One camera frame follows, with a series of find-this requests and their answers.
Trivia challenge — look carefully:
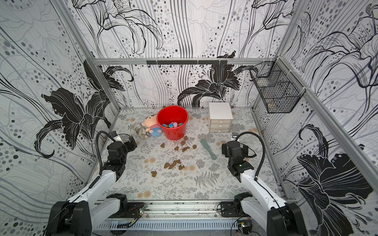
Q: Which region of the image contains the green cleaning brush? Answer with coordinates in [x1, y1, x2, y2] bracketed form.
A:
[200, 139, 218, 160]

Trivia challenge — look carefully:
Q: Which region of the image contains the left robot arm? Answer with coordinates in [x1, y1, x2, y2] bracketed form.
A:
[43, 135, 137, 236]

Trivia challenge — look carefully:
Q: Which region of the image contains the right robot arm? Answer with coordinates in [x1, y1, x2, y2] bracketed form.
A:
[222, 141, 308, 236]

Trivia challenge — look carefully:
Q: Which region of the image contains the red plastic bucket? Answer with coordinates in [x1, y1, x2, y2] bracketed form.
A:
[157, 105, 189, 141]

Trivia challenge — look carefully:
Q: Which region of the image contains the white mini drawer cabinet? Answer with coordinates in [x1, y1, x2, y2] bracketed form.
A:
[209, 102, 233, 133]

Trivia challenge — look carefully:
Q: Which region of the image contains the plush doll toy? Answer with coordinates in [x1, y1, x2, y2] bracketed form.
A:
[133, 114, 163, 139]

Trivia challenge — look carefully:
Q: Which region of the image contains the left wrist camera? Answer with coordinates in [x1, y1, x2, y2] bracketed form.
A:
[109, 131, 124, 143]

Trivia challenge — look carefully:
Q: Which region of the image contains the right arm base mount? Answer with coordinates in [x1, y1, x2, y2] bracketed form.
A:
[216, 192, 253, 218]

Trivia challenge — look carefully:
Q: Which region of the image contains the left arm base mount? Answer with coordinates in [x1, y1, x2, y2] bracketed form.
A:
[109, 202, 145, 219]

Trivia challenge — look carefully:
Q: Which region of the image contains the black wire wall basket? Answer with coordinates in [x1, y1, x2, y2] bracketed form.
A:
[249, 60, 302, 114]

